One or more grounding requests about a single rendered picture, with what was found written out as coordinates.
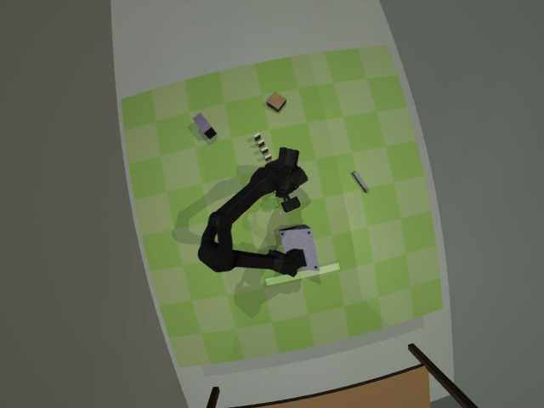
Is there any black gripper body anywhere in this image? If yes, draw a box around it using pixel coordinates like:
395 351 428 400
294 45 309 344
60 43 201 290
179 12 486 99
265 159 301 213

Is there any brown block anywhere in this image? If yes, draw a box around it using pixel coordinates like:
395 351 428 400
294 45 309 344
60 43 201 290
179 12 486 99
266 92 286 112

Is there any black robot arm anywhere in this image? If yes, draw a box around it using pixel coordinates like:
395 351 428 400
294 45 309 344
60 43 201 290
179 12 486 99
197 147 309 277

